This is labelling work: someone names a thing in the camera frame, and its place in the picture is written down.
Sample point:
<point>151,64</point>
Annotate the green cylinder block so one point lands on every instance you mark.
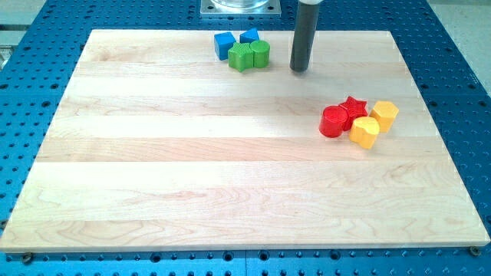
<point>261,50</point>

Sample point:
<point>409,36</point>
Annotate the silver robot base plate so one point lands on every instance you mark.
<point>239,8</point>

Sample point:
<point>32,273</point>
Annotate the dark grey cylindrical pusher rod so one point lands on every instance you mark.
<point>305,27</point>

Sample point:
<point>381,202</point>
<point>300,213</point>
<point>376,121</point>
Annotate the yellow heart block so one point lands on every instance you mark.
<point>364,132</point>

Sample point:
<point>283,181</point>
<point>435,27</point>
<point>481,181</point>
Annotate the red star block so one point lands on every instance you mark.
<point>354,108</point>

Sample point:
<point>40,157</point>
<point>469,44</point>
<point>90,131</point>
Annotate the board stop screw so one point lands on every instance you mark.
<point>26,258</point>
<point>474,251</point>

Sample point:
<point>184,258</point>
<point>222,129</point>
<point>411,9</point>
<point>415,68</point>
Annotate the blue triangle block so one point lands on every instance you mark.
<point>249,36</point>

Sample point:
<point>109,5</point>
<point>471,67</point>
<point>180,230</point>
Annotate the light wooden board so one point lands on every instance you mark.
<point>157,145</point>

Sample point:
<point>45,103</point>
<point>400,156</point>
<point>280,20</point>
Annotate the right board stop screw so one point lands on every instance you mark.
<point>474,251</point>

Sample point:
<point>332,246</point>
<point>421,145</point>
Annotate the left board stop screw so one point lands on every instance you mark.
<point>26,258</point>

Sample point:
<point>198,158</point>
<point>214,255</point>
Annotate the red cylinder block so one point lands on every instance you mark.
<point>332,121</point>

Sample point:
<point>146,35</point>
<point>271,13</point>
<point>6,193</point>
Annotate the yellow hexagon block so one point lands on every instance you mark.
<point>385,113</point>

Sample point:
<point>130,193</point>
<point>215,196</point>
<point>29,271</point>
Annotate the green star block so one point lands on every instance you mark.
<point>240,56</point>

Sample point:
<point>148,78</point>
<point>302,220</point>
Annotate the blue cube block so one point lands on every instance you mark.
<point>222,43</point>

